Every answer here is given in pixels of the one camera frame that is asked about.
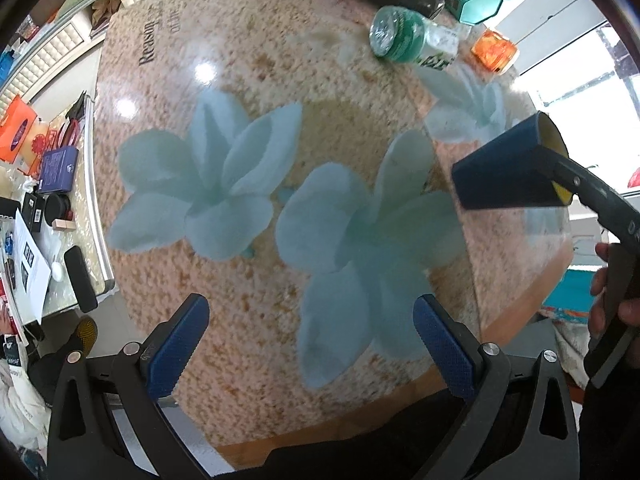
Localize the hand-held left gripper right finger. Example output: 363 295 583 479
412 294 581 480

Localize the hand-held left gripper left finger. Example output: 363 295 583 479
47 294 227 480

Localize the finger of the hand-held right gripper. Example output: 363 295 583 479
451 112 640 247

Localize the green-capped clear bottle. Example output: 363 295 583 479
369 5 461 70

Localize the person's right hand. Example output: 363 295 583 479
587 242 640 341

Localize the yellow hairbrush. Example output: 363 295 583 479
74 315 99 357

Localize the black glasses case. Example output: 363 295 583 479
63 246 99 314

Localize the orange patterned jar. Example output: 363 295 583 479
471 29 520 75

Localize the glass-topped side table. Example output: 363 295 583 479
0 92 121 331

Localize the white paper sheet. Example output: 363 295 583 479
12 209 54 323

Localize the black round jar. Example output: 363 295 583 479
44 193 72 227

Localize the floral printed table cover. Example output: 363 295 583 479
94 0 573 448

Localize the dark blue box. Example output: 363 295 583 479
39 146 79 194

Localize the orange tissue box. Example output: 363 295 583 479
0 95 39 163

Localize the white tufted cabinet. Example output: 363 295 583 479
0 0 168 106

